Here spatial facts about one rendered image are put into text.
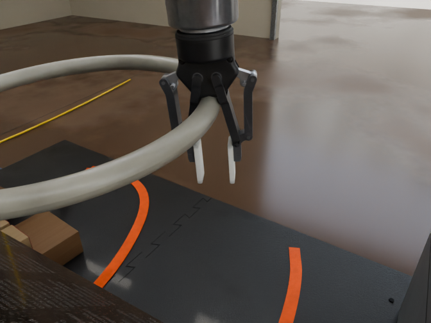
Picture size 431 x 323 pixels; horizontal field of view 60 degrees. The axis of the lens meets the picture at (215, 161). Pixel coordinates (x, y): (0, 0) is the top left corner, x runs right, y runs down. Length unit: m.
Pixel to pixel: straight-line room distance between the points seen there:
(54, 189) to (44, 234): 1.26
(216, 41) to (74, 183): 0.23
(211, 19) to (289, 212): 1.47
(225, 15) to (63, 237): 1.28
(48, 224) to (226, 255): 0.74
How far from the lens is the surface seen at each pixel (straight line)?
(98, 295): 0.68
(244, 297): 1.44
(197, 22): 0.46
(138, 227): 1.73
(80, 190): 0.39
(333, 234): 1.77
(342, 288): 1.54
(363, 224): 1.87
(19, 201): 0.39
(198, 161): 0.56
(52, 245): 1.58
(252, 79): 0.50
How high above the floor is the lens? 1.14
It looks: 31 degrees down
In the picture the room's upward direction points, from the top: straight up
